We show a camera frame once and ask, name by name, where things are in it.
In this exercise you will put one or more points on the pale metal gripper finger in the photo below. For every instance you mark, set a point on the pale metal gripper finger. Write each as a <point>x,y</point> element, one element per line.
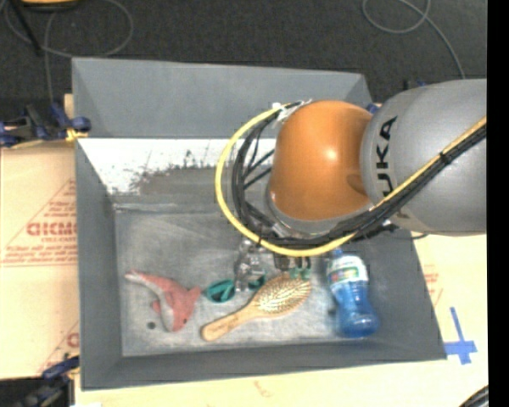
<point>247,256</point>
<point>250,279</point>

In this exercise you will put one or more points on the wooden hairbrush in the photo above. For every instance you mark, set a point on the wooden hairbrush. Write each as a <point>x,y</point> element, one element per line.
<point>271,297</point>

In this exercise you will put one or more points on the grey metal bin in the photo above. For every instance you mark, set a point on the grey metal bin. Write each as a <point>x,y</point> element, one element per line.
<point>182,235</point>

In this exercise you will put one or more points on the blue plastic bottle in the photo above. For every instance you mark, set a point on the blue plastic bottle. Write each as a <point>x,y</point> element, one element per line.
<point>353,299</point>

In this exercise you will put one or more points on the pink toy shark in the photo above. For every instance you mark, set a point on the pink toy shark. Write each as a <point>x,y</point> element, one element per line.
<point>174,301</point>

